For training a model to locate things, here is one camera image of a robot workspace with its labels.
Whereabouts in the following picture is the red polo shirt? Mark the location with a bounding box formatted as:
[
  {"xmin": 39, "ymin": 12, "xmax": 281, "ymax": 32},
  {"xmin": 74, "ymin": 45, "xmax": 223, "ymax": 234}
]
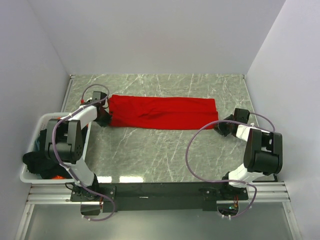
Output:
[{"xmin": 108, "ymin": 94, "xmax": 219, "ymax": 130}]

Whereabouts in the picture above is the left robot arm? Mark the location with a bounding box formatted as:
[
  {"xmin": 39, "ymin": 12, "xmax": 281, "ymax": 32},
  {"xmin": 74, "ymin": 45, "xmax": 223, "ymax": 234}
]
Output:
[{"xmin": 44, "ymin": 91, "xmax": 112, "ymax": 201}]

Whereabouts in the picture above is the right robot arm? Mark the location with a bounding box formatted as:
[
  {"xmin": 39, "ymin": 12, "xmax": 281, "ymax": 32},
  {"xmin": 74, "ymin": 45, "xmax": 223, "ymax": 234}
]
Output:
[{"xmin": 213, "ymin": 108, "xmax": 283, "ymax": 200}]

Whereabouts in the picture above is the black garment in basket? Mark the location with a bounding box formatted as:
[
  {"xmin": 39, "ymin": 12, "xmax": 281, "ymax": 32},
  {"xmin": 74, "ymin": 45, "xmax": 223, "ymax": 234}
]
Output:
[{"xmin": 22, "ymin": 129, "xmax": 70, "ymax": 179}]

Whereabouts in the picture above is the black base beam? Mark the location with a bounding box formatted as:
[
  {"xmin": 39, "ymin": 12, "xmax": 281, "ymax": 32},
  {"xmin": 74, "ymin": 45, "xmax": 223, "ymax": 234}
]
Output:
[{"xmin": 70, "ymin": 182, "xmax": 249, "ymax": 215}]

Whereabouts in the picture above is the white laundry basket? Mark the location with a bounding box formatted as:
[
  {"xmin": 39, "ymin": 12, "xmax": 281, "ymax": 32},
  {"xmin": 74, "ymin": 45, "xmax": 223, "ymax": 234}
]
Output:
[{"xmin": 20, "ymin": 112, "xmax": 92, "ymax": 185}]

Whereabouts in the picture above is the aluminium rail frame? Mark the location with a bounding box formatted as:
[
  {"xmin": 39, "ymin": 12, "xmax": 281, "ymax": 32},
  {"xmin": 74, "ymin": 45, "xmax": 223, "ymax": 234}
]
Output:
[{"xmin": 26, "ymin": 182, "xmax": 291, "ymax": 205}]

